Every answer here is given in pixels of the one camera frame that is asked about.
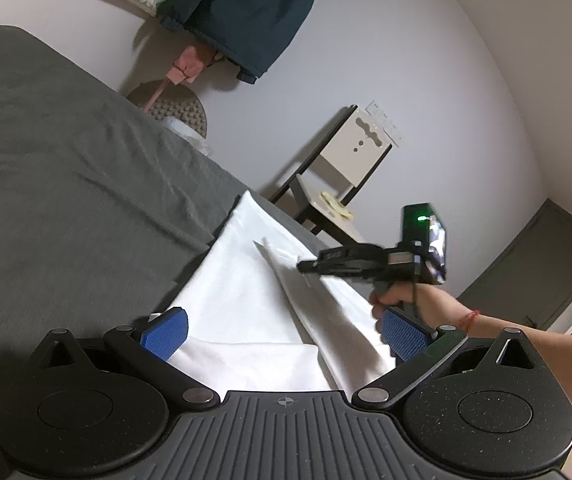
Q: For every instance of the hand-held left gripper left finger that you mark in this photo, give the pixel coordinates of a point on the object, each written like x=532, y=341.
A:
x=166, y=332

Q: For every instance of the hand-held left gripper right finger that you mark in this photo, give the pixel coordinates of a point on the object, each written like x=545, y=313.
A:
x=405, y=332

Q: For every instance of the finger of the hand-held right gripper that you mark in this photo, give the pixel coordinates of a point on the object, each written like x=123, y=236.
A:
x=310, y=266

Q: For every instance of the white shirt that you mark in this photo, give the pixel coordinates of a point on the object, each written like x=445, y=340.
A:
x=246, y=285

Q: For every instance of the person's right hand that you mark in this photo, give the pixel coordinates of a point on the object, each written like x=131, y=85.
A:
x=430, y=305

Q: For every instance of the yellow cloth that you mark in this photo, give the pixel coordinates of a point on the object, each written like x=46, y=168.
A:
x=338, y=206

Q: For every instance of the black beige chair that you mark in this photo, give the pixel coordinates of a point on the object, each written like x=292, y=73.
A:
x=360, y=155

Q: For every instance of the dark grey door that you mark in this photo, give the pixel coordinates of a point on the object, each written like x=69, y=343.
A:
x=540, y=270

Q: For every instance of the bed with grey sheet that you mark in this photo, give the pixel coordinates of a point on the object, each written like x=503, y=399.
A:
x=66, y=185

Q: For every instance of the trash bin with white bag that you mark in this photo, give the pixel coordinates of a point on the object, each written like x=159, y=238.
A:
x=188, y=135

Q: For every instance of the round grey bumpy cushion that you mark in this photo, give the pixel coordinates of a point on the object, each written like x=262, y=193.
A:
x=186, y=110

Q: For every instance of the dark teal jacket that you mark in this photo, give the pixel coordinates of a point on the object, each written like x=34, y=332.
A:
x=246, y=10

